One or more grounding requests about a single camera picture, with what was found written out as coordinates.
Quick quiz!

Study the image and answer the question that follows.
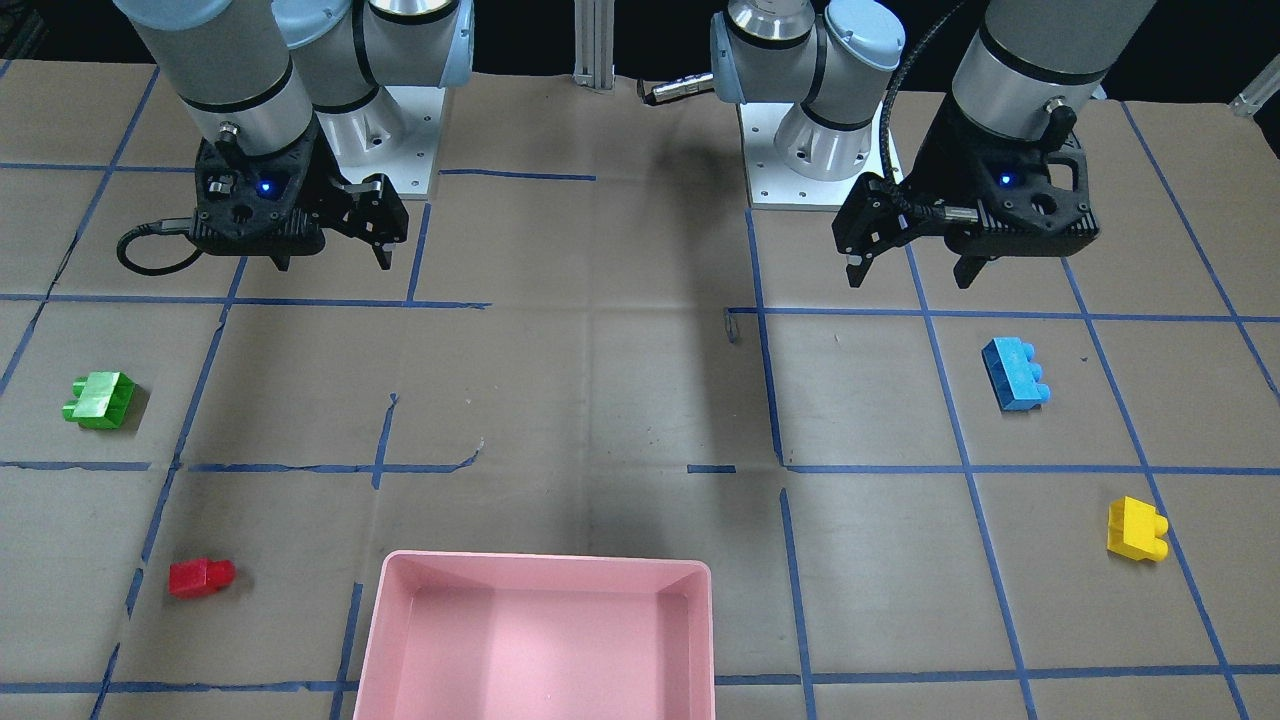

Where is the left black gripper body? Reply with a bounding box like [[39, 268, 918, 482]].
[[833, 100, 1001, 263]]

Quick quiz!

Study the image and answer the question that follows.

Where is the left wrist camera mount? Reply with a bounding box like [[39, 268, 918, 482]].
[[940, 131, 1100, 258]]

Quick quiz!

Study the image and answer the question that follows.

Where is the aluminium frame post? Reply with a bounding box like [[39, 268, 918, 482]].
[[572, 0, 616, 94]]

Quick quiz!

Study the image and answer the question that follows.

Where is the red toy block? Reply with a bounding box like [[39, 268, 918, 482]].
[[166, 557, 237, 600]]

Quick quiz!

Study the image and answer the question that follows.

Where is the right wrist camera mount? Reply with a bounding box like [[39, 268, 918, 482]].
[[188, 140, 294, 258]]

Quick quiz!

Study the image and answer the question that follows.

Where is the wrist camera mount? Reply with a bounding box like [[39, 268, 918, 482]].
[[940, 131, 1100, 258], [188, 140, 294, 258]]

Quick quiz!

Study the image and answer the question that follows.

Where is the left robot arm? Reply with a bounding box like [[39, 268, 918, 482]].
[[710, 1, 1153, 288]]

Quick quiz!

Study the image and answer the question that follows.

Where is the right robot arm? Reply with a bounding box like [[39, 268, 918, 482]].
[[116, 1, 475, 277]]

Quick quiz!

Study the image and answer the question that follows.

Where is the yellow toy block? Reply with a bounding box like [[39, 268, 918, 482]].
[[1106, 496, 1170, 562]]

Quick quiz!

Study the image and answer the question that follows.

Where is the blue toy block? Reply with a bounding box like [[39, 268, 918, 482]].
[[980, 337, 1051, 413]]

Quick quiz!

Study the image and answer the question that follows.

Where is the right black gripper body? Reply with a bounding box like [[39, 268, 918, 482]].
[[291, 117, 366, 251]]

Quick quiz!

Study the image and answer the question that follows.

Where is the pink plastic box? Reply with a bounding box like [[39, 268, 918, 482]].
[[355, 551, 716, 719]]

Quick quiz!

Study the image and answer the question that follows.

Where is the green toy block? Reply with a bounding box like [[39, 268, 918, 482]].
[[61, 372, 136, 430]]

